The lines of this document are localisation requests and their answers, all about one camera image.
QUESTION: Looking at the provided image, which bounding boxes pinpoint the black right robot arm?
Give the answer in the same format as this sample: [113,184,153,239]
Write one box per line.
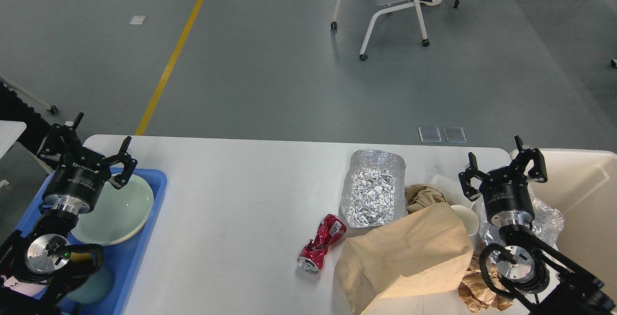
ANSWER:
[458,136,616,315]

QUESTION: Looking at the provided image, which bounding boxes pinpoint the dark seated figure left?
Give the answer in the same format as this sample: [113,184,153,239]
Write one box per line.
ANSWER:
[0,82,51,155]

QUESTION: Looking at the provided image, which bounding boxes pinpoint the crumpled brown paper upper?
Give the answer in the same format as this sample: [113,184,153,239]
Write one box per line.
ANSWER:
[404,184,447,214]

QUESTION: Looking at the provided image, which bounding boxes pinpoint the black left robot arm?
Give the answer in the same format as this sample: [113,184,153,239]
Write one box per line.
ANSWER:
[1,113,137,315]

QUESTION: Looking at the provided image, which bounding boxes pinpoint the green plate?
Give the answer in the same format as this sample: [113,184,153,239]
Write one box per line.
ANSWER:
[71,174,154,246]

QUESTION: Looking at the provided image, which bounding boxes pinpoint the blue plastic tray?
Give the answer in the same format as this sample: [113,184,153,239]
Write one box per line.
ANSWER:
[14,168,167,315]

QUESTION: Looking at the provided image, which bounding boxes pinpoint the aluminium foil tray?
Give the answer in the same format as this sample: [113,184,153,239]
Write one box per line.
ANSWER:
[340,149,407,229]

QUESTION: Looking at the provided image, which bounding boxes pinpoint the clear plastic wrap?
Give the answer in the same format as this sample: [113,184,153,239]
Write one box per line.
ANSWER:
[478,195,564,247]

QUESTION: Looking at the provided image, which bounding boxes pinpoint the pink HOME mug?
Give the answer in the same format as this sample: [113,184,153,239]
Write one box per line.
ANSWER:
[0,274,46,297]

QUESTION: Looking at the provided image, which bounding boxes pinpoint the crumpled brown paper lower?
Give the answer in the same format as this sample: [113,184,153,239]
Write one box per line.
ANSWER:
[458,254,514,314]

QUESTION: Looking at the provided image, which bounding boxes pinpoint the crumpled brown paper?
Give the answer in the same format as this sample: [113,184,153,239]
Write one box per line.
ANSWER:
[458,254,514,314]
[404,184,447,214]

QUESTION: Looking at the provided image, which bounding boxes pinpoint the dark teal mug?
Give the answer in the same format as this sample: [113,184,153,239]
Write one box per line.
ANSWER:
[66,253,114,305]

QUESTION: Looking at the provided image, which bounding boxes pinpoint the beige plastic bin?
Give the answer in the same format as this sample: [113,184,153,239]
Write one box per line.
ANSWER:
[531,148,617,299]

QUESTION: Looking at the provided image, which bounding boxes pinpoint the white paper cup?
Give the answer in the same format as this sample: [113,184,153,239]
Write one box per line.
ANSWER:
[450,205,480,237]

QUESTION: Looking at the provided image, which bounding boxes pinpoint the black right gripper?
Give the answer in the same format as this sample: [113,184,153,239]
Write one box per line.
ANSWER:
[458,135,548,225]

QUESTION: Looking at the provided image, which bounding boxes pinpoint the brown paper bag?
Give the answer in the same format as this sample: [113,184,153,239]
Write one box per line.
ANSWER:
[335,203,473,315]

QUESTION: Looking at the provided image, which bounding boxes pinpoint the white table frame left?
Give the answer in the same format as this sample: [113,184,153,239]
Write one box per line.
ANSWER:
[0,75,59,116]

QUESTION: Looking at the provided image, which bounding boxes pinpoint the crushed red soda can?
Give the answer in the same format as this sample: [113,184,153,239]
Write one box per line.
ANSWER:
[296,214,347,274]

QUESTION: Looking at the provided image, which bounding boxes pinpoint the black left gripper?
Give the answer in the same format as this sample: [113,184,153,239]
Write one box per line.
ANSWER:
[37,112,137,214]

